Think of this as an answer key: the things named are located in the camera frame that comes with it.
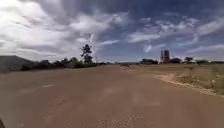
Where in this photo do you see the tall dark tree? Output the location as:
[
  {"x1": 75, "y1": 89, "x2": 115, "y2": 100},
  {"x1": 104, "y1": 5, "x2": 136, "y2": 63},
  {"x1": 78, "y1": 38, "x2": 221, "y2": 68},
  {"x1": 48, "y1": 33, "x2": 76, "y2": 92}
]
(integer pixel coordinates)
[{"x1": 79, "y1": 43, "x2": 95, "y2": 65}]

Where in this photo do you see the dark bush clump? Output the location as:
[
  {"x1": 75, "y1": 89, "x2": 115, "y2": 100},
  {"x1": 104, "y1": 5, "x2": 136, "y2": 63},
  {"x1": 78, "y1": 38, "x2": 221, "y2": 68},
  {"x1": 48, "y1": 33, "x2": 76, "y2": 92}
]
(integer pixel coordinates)
[{"x1": 139, "y1": 58, "x2": 159, "y2": 65}]

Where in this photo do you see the tall tower building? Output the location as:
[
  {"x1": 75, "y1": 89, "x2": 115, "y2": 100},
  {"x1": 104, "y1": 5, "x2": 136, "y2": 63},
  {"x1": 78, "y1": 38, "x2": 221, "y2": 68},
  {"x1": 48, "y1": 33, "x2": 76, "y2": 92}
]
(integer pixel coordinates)
[{"x1": 159, "y1": 49, "x2": 171, "y2": 65}]

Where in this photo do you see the row of dark bushes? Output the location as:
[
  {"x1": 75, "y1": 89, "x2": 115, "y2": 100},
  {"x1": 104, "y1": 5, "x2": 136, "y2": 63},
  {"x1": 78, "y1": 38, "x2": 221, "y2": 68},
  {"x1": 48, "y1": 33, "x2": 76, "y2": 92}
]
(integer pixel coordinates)
[{"x1": 19, "y1": 56, "x2": 111, "y2": 72}]

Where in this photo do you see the small flat-topped tree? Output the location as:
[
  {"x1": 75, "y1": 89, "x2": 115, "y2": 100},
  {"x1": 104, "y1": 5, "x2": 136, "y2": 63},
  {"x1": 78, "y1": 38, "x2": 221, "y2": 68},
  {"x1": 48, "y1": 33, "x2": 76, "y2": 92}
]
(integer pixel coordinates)
[{"x1": 183, "y1": 56, "x2": 194, "y2": 64}]

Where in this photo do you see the dark hill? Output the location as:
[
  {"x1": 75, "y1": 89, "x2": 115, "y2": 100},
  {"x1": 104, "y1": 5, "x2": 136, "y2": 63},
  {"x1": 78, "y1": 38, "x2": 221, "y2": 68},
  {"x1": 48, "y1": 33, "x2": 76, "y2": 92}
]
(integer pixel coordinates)
[{"x1": 0, "y1": 55, "x2": 34, "y2": 73}]

